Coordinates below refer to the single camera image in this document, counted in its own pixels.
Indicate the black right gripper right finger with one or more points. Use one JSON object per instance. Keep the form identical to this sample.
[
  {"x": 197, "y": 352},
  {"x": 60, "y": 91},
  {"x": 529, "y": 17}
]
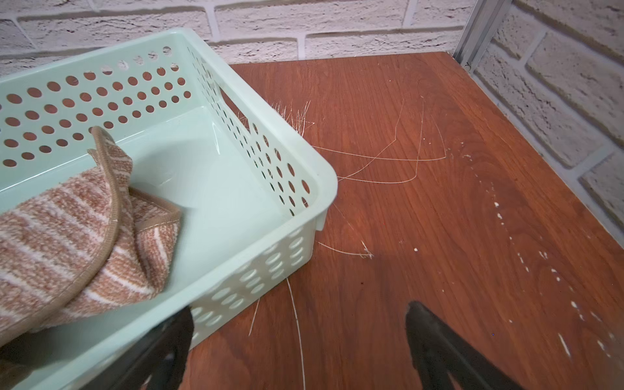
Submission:
[{"x": 444, "y": 360}]

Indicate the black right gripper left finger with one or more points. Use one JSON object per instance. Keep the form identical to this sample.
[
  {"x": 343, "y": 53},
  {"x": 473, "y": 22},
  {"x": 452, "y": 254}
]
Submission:
[{"x": 156, "y": 361}]

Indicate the striped brown white dishcloth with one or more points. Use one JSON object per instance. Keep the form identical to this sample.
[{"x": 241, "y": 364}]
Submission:
[{"x": 87, "y": 246}]

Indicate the mint green perforated basket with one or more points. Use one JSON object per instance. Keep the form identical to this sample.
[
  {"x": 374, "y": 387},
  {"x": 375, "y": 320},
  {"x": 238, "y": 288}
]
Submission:
[{"x": 253, "y": 193}]

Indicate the aluminium corner post right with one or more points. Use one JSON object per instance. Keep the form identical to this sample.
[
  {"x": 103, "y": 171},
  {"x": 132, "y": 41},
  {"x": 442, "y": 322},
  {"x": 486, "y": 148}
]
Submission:
[{"x": 486, "y": 17}]

